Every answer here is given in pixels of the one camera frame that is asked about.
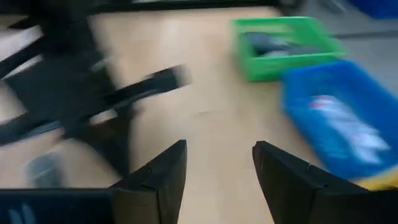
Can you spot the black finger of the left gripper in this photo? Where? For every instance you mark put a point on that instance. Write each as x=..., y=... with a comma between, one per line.
x=118, y=149
x=84, y=132

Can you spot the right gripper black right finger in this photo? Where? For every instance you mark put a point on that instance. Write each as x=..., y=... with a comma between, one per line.
x=295, y=193

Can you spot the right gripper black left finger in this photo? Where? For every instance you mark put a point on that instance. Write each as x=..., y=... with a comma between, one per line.
x=161, y=186

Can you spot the white toothpaste tube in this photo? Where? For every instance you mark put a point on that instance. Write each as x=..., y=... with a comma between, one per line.
x=351, y=127

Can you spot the dark grey deodorant stick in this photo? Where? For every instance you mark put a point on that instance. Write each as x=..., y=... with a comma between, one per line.
x=267, y=42
x=298, y=51

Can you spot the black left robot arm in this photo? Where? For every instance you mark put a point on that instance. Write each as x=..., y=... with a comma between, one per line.
x=62, y=28

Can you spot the blue plastic basket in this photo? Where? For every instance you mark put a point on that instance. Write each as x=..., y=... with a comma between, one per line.
x=311, y=133

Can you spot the yellow plastic basket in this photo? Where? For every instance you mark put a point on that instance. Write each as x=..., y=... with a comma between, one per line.
x=382, y=182

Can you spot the green plastic basket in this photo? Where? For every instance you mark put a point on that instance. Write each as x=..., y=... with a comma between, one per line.
x=264, y=67

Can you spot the blue plastic object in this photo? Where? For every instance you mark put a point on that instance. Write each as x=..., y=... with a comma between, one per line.
x=373, y=7

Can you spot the black aluminium rail frame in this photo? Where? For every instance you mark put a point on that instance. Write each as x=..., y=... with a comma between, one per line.
x=186, y=4

